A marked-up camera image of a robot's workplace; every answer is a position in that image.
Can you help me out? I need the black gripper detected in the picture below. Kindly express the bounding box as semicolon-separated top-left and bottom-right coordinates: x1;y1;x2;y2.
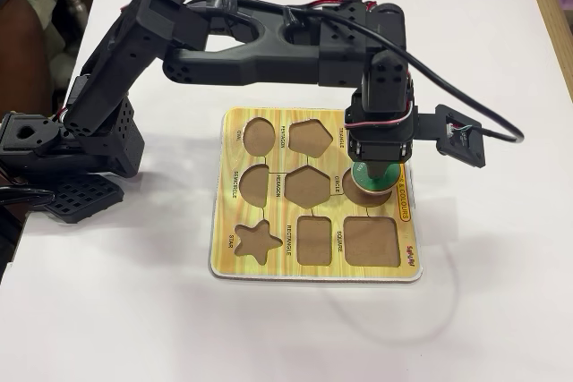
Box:
343;91;420;183

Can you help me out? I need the green circle piece yellow pin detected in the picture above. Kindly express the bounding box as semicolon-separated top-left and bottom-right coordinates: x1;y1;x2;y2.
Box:
350;160;401;198

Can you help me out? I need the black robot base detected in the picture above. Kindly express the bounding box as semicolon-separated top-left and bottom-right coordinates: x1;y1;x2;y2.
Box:
0;111;113;177

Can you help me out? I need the wooden shape puzzle board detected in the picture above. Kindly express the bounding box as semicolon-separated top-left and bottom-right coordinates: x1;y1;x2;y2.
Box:
209;106;425;285

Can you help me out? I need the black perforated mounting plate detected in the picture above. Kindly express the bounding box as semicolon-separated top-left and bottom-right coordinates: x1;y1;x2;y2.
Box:
42;174;125;225

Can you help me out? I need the steel bottle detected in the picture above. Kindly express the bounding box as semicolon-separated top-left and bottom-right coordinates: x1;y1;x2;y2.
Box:
60;0;90;35

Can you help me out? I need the red white servo wire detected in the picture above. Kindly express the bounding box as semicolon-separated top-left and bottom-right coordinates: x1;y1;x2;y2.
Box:
343;71;417;132

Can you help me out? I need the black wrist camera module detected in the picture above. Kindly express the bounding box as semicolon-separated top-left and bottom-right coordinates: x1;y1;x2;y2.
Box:
418;103;488;172

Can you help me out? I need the black camera cable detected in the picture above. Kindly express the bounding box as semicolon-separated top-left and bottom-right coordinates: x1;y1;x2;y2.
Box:
183;0;526;145

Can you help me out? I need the black clamp handle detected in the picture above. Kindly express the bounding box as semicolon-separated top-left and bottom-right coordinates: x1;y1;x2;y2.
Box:
0;184;56;209

